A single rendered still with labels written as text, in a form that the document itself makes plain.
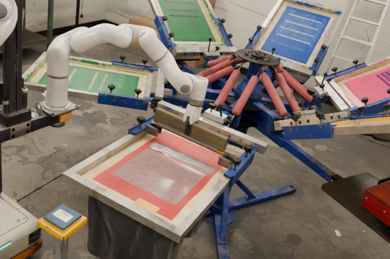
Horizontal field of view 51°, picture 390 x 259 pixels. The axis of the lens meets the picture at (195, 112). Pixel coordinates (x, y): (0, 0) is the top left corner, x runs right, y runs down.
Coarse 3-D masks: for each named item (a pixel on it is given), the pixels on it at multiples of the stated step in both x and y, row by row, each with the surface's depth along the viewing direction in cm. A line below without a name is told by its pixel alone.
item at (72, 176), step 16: (112, 144) 200; (128, 144) 208; (96, 160) 187; (64, 176) 173; (80, 176) 173; (224, 176) 194; (96, 192) 167; (112, 192) 168; (208, 192) 180; (128, 208) 161; (208, 208) 176; (144, 224) 160; (160, 224) 156; (192, 224) 162; (176, 240) 154
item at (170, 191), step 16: (176, 160) 205; (208, 160) 211; (160, 176) 190; (176, 176) 193; (192, 176) 195; (208, 176) 198; (144, 192) 177; (160, 192) 179; (176, 192) 182; (192, 192) 184; (160, 208) 170; (176, 208) 172
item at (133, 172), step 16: (144, 144) 213; (176, 144) 219; (192, 144) 222; (128, 160) 197; (144, 160) 199; (160, 160) 202; (96, 176) 181; (112, 176) 183; (128, 176) 186; (144, 176) 188; (128, 192) 175
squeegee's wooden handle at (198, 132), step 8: (160, 112) 210; (168, 112) 209; (160, 120) 211; (168, 120) 209; (176, 120) 207; (176, 128) 208; (184, 128) 206; (192, 128) 204; (200, 128) 202; (192, 136) 205; (200, 136) 203; (208, 136) 201; (216, 136) 198; (224, 136) 198; (208, 144) 202; (216, 144) 200; (224, 144) 198
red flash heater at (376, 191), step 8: (384, 184) 192; (368, 192) 185; (376, 192) 185; (384, 192) 186; (368, 200) 185; (376, 200) 182; (384, 200) 180; (368, 208) 186; (376, 208) 183; (384, 208) 179; (376, 216) 183; (384, 216) 180
